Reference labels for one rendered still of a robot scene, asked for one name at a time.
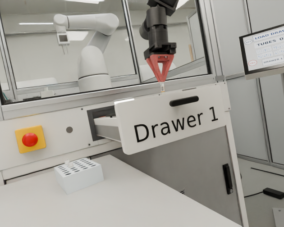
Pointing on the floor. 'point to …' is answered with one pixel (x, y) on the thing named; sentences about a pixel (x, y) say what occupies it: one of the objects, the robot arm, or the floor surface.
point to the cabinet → (168, 168)
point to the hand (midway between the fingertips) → (161, 79)
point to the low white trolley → (100, 202)
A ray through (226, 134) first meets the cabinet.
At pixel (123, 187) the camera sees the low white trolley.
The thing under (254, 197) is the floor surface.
